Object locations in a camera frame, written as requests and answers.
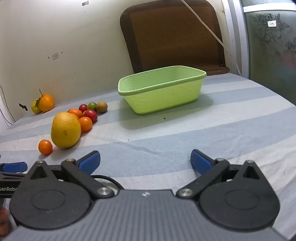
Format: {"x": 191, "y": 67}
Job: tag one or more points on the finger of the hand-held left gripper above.
{"x": 13, "y": 167}

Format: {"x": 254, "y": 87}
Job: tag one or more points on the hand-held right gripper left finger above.
{"x": 89, "y": 162}

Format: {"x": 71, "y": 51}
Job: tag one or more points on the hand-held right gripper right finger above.
{"x": 202, "y": 162}

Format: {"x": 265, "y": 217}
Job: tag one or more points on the small orange kumquat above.
{"x": 75, "y": 113}
{"x": 45, "y": 147}
{"x": 85, "y": 124}

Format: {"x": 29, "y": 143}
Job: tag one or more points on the yellow mango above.
{"x": 66, "y": 129}

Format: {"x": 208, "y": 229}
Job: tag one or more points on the red cherry tomato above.
{"x": 90, "y": 115}
{"x": 82, "y": 107}

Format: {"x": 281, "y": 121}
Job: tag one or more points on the green cherry tomato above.
{"x": 92, "y": 105}

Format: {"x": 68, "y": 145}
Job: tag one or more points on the brown longan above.
{"x": 102, "y": 107}

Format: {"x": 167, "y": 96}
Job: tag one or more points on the green plastic basket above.
{"x": 161, "y": 97}

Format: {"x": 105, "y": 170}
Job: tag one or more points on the person's left hand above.
{"x": 3, "y": 220}

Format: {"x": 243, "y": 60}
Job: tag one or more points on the yellow-green tangerine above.
{"x": 34, "y": 107}

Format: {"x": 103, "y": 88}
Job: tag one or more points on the orange tangerine with stem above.
{"x": 47, "y": 102}

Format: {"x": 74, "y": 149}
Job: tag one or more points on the brown woven seat mat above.
{"x": 173, "y": 34}

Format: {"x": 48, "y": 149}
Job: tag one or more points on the white sticker on glass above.
{"x": 272, "y": 23}

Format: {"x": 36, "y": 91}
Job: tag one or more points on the white door frame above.
{"x": 235, "y": 27}

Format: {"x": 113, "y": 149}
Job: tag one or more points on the wall tape strip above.
{"x": 85, "y": 3}

